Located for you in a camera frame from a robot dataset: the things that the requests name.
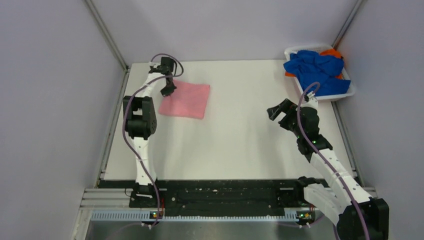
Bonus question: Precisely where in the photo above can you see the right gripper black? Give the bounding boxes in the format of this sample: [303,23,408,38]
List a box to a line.
[267,98,304,138]

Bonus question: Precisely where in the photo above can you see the pink t shirt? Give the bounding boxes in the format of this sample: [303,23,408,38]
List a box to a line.
[158,80,211,120]

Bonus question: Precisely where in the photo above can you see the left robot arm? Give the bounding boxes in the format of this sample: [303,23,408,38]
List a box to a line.
[122,54,177,207]

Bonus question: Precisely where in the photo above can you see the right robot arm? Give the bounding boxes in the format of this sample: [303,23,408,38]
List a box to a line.
[267,97,390,240]

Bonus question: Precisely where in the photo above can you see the blue t shirt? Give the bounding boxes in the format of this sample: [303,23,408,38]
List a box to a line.
[283,49,351,97]

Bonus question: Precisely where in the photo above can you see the orange t shirt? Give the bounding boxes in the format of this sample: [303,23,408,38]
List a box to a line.
[283,48,344,80]

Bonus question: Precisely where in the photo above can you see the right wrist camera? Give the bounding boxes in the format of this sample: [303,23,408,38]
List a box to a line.
[301,92,319,110]

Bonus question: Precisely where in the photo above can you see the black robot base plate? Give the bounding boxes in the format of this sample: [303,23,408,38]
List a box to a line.
[129,179,312,217]

